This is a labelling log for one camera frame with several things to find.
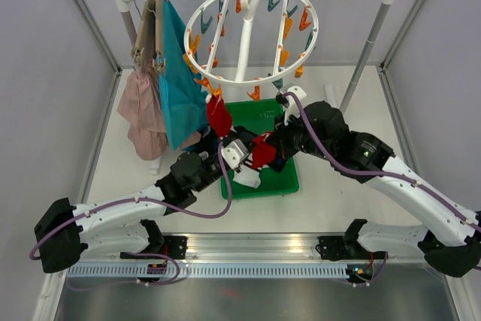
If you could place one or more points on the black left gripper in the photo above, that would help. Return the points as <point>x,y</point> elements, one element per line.
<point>244,140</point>

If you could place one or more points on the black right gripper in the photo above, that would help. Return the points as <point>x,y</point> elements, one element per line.
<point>279,137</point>

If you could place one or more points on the red christmas sock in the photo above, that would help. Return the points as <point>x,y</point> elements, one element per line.
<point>263,153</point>
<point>218,116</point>

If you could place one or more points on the orange clothes peg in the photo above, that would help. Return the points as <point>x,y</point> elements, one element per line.
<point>255,95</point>
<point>215,91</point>

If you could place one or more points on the white sock with black stripes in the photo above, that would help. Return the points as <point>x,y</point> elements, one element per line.
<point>247,177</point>

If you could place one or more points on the white round clip hanger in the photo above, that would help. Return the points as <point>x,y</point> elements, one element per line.
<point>309,20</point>

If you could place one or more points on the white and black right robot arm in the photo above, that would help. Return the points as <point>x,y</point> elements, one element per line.
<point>448,236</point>

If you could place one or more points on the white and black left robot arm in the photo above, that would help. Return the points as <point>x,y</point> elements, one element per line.
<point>126,226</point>

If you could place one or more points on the beige clothes hanger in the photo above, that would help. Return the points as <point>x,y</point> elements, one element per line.
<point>148,48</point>

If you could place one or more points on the green plastic tray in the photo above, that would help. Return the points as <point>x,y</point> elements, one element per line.
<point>258,117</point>

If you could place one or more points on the black sock with blue pattern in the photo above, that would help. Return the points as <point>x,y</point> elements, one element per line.
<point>206,140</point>

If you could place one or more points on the teal clothes peg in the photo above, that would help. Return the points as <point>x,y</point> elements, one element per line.
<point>277,82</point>

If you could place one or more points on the teal hanging garment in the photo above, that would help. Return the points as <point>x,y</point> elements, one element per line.
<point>182,99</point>

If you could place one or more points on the orange peg on crossbar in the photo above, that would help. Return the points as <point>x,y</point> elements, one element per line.
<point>283,57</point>

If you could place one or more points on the pink hanging garment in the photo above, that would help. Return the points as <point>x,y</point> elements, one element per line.
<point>140,106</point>

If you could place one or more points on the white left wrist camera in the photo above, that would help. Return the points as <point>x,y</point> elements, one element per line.
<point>235,153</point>

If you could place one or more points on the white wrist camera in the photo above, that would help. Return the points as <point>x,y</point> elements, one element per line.
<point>289,104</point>
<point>235,153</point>

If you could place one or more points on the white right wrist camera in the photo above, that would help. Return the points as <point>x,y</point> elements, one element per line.
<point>289,104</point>

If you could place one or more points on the aluminium mounting rail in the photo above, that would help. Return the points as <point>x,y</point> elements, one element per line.
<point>255,246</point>

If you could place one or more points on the white slotted cable duct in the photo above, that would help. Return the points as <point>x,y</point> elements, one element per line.
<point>209,270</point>

